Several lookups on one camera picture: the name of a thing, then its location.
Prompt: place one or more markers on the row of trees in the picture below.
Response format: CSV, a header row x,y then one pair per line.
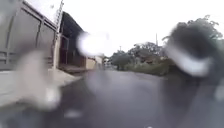
x,y
146,50

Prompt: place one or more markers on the grey asphalt road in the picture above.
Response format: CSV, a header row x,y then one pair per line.
x,y
123,100

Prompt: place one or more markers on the green bushes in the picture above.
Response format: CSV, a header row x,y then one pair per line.
x,y
150,68

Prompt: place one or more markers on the building with dark roof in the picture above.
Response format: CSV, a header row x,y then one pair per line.
x,y
71,46

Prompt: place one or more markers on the pole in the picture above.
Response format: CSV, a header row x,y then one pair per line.
x,y
156,39

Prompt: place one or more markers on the pale gate pillar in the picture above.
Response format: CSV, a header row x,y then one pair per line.
x,y
56,50

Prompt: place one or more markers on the pale concrete pavement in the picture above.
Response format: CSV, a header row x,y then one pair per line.
x,y
8,85

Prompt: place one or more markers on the grey metal gate wall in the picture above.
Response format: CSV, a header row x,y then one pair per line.
x,y
26,36

